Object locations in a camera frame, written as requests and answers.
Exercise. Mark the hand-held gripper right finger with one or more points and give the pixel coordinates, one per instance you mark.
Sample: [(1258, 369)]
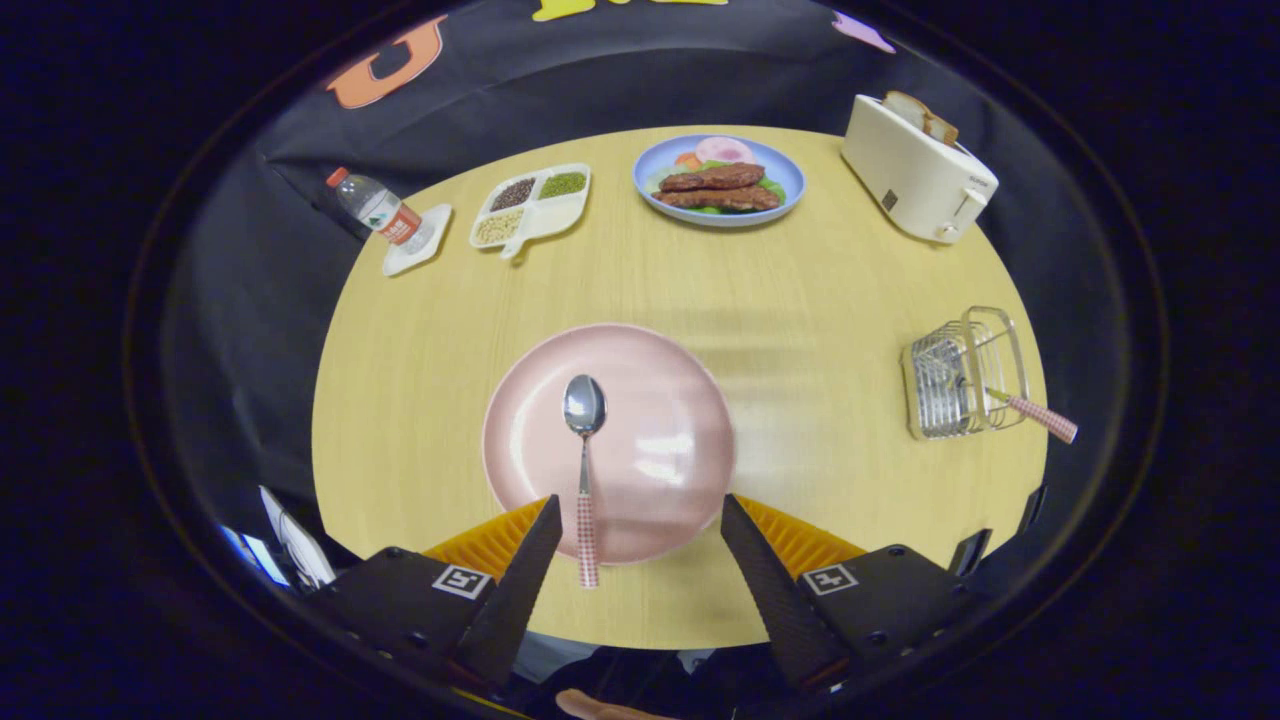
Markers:
[(770, 590)]

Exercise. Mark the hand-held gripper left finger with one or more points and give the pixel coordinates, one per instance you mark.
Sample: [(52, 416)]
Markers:
[(525, 590)]

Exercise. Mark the pink plate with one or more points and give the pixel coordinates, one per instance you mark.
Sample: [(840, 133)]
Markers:
[(650, 400)]

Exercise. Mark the white paper sheet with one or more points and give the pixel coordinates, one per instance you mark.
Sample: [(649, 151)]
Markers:
[(300, 540)]

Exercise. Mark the small white dish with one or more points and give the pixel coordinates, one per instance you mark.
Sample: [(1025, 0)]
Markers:
[(430, 235)]

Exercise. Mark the white divided tray of beans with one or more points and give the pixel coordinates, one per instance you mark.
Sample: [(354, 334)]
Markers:
[(555, 215)]

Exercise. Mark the brown meat strip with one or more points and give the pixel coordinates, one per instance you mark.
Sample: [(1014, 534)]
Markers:
[(720, 199), (712, 177)]

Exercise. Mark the clear water bottle red label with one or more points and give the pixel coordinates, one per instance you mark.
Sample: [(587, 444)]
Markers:
[(378, 208)]

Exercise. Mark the cream toaster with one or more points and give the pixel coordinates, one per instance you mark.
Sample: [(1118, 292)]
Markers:
[(915, 175)]

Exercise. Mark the pink ham slice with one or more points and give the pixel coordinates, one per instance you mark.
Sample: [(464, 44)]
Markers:
[(724, 150)]

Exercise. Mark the blue plate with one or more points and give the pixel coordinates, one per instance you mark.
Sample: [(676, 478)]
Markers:
[(655, 155)]

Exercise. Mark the toast slice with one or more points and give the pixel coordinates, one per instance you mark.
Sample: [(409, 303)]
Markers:
[(905, 108), (945, 130)]

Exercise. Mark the black table bracket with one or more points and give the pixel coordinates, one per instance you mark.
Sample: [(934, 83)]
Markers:
[(970, 552), (1032, 510)]

